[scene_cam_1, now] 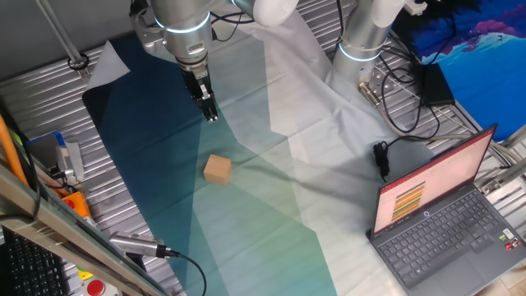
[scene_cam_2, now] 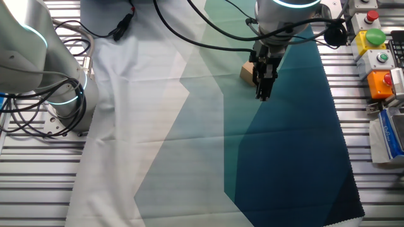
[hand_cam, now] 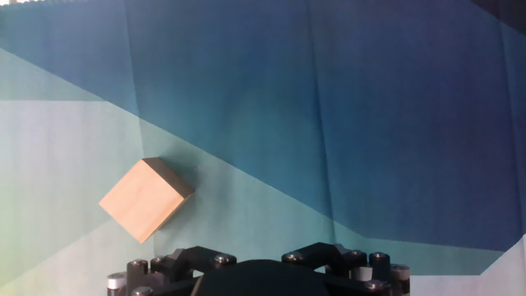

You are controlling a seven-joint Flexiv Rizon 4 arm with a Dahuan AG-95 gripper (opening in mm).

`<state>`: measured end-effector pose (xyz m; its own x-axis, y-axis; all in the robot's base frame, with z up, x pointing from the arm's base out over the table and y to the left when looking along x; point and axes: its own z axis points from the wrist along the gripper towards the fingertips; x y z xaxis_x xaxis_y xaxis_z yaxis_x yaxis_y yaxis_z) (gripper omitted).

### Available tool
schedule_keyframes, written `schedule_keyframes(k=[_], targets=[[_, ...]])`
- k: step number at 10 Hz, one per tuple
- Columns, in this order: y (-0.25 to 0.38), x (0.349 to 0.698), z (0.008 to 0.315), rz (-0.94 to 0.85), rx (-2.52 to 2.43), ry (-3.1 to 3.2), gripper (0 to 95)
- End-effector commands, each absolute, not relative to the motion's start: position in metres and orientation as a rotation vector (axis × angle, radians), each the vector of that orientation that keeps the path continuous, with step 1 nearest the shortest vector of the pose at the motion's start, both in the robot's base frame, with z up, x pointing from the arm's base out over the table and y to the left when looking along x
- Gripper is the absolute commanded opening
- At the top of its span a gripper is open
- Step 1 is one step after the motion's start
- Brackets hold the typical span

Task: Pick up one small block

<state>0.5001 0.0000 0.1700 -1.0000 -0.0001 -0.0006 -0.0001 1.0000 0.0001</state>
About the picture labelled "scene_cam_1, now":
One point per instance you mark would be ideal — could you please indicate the blue ocean poster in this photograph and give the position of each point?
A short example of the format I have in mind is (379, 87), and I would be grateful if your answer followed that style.
(485, 61)

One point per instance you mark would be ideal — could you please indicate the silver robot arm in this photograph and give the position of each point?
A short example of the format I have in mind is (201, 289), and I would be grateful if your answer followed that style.
(185, 24)

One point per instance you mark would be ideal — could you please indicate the blue white box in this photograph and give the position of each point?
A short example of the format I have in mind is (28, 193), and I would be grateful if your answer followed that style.
(53, 154)

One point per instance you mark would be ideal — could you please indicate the grey laptop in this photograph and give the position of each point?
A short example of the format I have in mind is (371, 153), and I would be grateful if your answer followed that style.
(444, 230)

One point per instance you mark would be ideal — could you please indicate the orange pole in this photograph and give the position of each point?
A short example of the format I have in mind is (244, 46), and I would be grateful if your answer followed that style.
(10, 152)

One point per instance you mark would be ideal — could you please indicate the metal pole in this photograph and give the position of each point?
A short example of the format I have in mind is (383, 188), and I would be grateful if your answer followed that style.
(61, 37)

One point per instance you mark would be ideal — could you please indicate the metal frame beam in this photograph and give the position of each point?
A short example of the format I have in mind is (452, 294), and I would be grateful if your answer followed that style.
(61, 230)

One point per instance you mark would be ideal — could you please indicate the aluminium profile rail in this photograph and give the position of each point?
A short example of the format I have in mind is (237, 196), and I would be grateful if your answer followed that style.
(505, 168)

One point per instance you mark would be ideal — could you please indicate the blue green white cloth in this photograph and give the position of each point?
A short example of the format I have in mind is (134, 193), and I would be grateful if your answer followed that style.
(246, 214)

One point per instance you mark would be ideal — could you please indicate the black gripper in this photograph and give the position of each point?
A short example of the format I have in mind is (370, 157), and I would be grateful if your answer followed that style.
(194, 76)

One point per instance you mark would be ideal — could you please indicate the black power adapter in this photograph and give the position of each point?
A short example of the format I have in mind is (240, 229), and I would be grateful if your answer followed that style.
(436, 84)

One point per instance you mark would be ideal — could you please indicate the grey box red button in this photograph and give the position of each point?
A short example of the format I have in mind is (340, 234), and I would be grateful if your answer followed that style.
(95, 288)

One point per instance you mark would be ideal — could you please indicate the black keyboard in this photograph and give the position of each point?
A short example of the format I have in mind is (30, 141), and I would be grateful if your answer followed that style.
(29, 267)

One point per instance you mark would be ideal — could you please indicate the small wooden block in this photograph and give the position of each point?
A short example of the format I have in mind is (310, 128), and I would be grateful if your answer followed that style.
(218, 169)

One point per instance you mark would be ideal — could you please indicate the orange box red button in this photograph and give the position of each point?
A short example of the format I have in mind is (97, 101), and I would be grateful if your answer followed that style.
(77, 203)

